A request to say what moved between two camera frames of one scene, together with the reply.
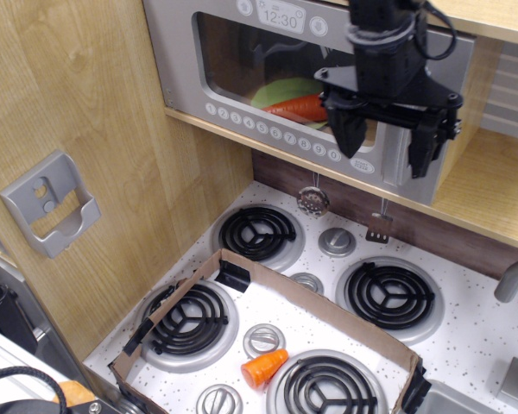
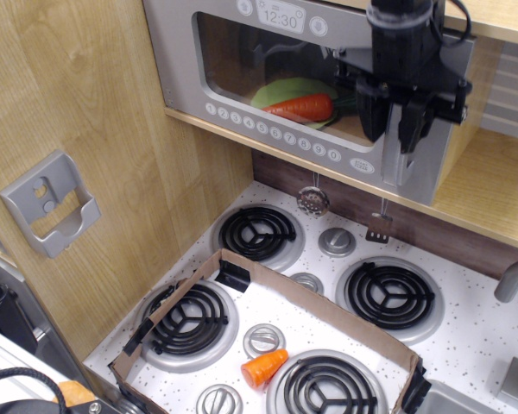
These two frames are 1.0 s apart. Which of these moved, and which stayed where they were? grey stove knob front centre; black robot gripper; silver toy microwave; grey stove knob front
Moved: black robot gripper
Stayed: grey stove knob front centre; silver toy microwave; grey stove knob front
